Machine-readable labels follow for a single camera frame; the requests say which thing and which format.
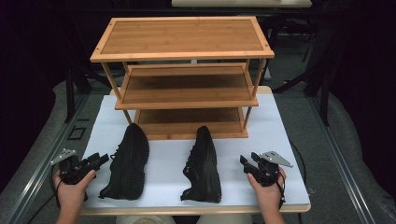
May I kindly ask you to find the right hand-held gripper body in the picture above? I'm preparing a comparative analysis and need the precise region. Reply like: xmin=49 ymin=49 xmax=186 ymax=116
xmin=253 ymin=150 xmax=293 ymax=187

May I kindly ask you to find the person's left hand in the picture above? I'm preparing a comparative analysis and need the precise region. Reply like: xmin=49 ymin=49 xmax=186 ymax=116
xmin=53 ymin=169 xmax=97 ymax=216

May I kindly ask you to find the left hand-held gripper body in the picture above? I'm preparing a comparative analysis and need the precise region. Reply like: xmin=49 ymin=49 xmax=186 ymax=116
xmin=50 ymin=148 xmax=96 ymax=186

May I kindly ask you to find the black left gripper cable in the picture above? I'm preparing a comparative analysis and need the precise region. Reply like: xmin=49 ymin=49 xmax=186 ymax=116
xmin=26 ymin=163 xmax=62 ymax=224

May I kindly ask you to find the black metal stand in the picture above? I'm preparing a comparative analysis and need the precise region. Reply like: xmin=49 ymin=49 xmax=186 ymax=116
xmin=274 ymin=12 xmax=332 ymax=127
xmin=59 ymin=18 xmax=108 ymax=124

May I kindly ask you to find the black knit sneaker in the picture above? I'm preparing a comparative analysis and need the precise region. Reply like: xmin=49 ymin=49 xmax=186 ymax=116
xmin=98 ymin=122 xmax=150 ymax=201
xmin=179 ymin=125 xmax=222 ymax=204

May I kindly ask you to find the grey metal floor rail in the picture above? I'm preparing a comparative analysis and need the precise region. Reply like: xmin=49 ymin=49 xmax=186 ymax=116
xmin=306 ymin=96 xmax=379 ymax=224
xmin=4 ymin=92 xmax=92 ymax=224

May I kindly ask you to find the wooden three-tier shoe rack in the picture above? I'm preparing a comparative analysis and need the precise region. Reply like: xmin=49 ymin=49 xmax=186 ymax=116
xmin=90 ymin=16 xmax=276 ymax=141

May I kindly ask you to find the person's right hand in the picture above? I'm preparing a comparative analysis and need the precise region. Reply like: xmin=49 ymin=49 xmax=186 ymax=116
xmin=247 ymin=169 xmax=287 ymax=214

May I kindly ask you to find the thin black table cable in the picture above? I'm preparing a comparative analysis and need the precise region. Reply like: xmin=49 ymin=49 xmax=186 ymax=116
xmin=289 ymin=141 xmax=308 ymax=189

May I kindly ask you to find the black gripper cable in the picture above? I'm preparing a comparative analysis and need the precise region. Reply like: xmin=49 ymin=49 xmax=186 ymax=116
xmin=26 ymin=163 xmax=62 ymax=224
xmin=276 ymin=171 xmax=287 ymax=210

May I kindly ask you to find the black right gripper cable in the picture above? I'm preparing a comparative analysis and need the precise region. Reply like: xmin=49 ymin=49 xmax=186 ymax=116
xmin=276 ymin=171 xmax=287 ymax=210

